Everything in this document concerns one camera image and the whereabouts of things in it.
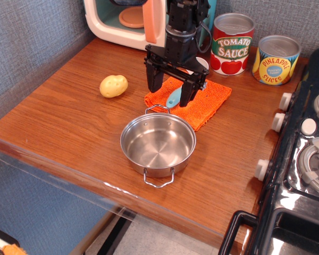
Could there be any stainless steel pot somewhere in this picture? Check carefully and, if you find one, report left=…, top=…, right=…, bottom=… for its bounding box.
left=120, top=104, right=197, bottom=189

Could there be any toy microwave teal and cream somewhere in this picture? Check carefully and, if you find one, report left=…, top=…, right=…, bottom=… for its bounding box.
left=84, top=1, right=216, bottom=50

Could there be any tomato sauce can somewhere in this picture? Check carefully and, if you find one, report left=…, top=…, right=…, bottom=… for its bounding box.
left=210, top=13, right=255, bottom=76

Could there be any orange cloth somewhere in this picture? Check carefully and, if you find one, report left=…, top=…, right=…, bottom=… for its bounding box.
left=144, top=78, right=232, bottom=131

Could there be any black toy stove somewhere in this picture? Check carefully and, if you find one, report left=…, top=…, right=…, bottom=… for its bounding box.
left=219, top=48, right=319, bottom=254

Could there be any pineapple slices can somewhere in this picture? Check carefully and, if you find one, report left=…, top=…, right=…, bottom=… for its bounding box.
left=252, top=35, right=301, bottom=86

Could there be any yellow toy potato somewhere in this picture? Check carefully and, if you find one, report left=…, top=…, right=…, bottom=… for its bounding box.
left=99, top=75, right=128, bottom=98

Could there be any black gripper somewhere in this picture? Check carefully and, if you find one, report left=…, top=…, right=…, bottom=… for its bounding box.
left=145, top=25, right=209, bottom=107

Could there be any orange object bottom left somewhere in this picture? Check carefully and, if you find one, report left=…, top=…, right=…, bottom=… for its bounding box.
left=2, top=244, right=27, bottom=255

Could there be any black cable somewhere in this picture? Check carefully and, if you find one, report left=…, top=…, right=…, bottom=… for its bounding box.
left=194, top=22, right=212, bottom=54

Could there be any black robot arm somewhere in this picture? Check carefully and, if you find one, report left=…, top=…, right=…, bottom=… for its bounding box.
left=145, top=1, right=210, bottom=107

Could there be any white stove knob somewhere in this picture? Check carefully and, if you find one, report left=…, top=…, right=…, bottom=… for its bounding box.
left=279, top=92, right=292, bottom=112
left=271, top=113, right=286, bottom=133
left=254, top=159, right=270, bottom=181

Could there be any white spoon brush teal handle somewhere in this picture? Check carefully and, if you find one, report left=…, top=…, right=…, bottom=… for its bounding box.
left=165, top=56, right=209, bottom=109

